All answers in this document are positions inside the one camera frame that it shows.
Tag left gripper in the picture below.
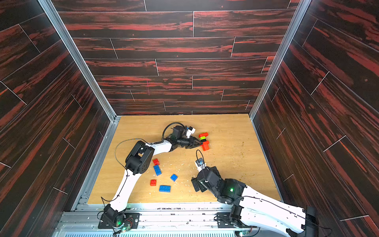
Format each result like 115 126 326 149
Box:
176 136 202 149

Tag long red lego brick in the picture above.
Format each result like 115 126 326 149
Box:
199 132 209 137
202 141 210 151

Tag small blue lego brick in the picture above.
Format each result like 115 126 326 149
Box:
170 174 178 182

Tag red small lego brick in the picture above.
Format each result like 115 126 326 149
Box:
150 179 157 187
153 159 160 166

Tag long blue lego brick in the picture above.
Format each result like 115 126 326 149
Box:
154 165 162 176
159 185 171 193

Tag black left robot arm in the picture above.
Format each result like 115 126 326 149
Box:
102 136 203 229

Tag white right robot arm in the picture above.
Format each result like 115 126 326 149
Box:
191 164 319 237

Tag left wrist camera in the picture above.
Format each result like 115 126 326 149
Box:
186 126 195 138

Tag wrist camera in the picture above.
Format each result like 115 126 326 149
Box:
186 126 195 138
195 158 206 172

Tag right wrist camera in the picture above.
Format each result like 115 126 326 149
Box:
195 158 206 172

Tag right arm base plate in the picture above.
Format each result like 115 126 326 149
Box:
214 212 255 229

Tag aluminium front rail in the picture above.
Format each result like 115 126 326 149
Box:
59 201 300 237

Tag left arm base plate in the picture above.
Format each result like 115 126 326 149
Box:
98 212 141 231

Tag aluminium corner post right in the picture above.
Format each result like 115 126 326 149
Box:
249 0 311 124

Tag aluminium corner post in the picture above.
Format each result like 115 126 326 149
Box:
249 0 311 124
38 0 118 122

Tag aluminium corner post left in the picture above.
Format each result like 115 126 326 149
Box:
38 0 118 122

